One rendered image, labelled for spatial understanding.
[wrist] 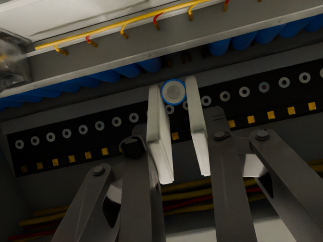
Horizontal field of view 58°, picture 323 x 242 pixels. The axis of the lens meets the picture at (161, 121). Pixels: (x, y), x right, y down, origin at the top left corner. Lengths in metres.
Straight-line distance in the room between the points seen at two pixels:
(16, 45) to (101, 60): 0.05
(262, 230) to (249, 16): 0.13
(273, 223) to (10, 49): 0.18
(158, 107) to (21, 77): 0.08
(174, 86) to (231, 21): 0.05
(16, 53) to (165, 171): 0.11
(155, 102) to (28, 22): 0.08
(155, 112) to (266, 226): 0.09
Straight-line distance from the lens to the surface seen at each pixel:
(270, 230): 0.20
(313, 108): 0.33
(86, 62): 0.20
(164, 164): 0.15
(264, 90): 0.32
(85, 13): 0.18
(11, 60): 0.19
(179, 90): 0.20
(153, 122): 0.16
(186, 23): 0.19
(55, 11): 0.17
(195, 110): 0.16
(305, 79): 0.34
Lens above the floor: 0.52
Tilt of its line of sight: 16 degrees up
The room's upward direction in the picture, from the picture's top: 165 degrees clockwise
